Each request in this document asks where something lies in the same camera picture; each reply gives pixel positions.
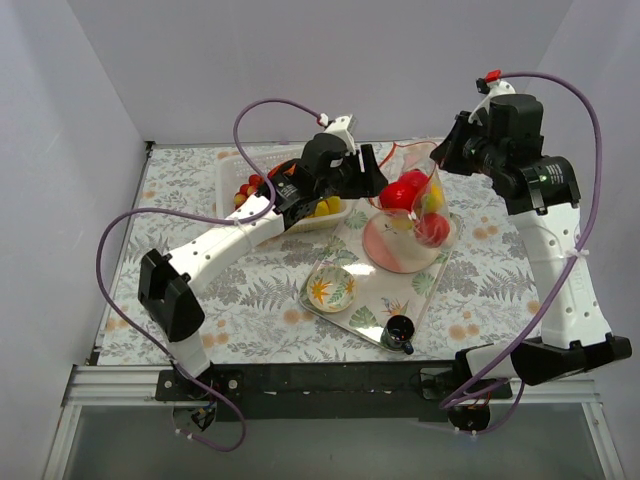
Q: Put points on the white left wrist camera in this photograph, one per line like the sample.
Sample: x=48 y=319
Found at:
x=341 y=127

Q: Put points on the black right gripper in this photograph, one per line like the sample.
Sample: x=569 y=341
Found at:
x=454 y=148

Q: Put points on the black base bar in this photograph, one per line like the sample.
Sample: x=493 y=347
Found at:
x=409 y=389

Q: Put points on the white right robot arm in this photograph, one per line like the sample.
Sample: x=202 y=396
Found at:
x=542 y=199

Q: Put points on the clear zip top bag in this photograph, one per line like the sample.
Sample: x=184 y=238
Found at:
x=416 y=155

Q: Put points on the red cherries cluster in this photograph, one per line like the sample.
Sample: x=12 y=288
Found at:
x=248 y=188

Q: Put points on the leaf pattern tray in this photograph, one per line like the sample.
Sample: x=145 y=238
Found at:
x=381 y=294

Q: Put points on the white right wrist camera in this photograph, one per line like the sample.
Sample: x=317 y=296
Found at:
x=489 y=86

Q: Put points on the yellow banana bunch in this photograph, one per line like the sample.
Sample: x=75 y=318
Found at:
x=402 y=221

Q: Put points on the pink white plate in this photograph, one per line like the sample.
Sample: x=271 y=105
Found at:
x=396 y=251

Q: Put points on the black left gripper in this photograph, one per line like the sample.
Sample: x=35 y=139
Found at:
x=361 y=170

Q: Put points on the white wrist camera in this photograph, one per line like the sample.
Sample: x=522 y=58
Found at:
x=341 y=127
x=489 y=86

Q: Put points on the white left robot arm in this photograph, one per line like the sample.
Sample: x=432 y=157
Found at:
x=170 y=283

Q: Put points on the white plastic fruit basket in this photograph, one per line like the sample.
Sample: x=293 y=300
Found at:
x=233 y=171

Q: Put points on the red apple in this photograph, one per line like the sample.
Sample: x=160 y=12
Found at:
x=401 y=194

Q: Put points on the floral small bowl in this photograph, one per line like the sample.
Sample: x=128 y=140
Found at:
x=331 y=289

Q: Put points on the dark blue cup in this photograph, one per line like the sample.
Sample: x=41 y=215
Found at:
x=398 y=333

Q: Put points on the yellow mango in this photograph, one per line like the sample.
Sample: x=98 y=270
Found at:
x=433 y=200

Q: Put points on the yellow fruit under radish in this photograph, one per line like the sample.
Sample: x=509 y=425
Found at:
x=326 y=207

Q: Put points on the floral tablecloth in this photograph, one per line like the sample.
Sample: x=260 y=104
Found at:
x=253 y=314

